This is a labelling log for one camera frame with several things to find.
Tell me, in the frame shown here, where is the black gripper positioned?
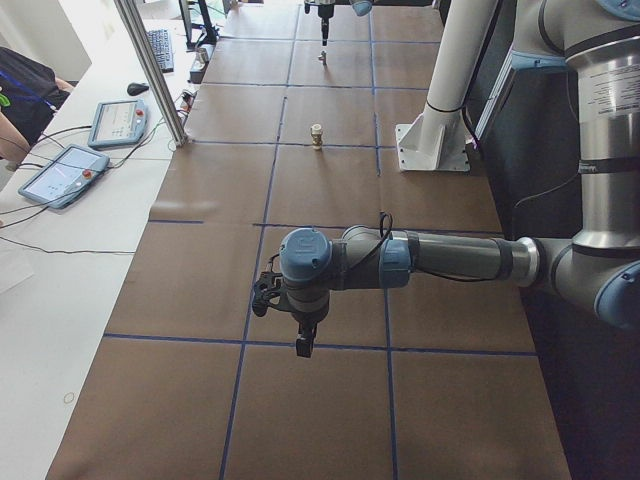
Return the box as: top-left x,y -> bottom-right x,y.
292,310 -> 325,358
304,0 -> 336,47

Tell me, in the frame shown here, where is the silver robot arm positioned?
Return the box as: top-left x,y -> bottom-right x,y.
252,1 -> 639,357
303,0 -> 373,47

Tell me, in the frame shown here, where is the black monitor stand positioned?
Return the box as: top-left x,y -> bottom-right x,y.
178,0 -> 219,52

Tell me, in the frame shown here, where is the black keyboard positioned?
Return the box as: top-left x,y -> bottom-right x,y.
146,29 -> 174,73

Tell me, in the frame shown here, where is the black computer mouse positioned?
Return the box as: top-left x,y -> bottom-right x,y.
126,82 -> 149,96

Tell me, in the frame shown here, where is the far blue teach pendant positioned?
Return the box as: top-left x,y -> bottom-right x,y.
87,99 -> 148,150

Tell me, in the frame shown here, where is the blue teach pendant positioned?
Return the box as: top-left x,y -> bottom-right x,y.
87,99 -> 148,150
18,145 -> 110,210

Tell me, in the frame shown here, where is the near blue teach pendant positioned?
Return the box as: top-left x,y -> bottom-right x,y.
18,145 -> 110,210

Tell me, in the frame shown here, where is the person in black shirt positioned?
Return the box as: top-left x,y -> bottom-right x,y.
1,47 -> 74,169

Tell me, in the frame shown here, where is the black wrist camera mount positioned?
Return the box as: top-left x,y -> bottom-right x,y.
251,271 -> 287,317

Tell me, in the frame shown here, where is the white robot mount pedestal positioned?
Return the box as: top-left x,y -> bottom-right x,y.
396,0 -> 499,172

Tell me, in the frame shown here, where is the aluminium profile post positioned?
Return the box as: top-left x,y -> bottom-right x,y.
114,0 -> 188,148

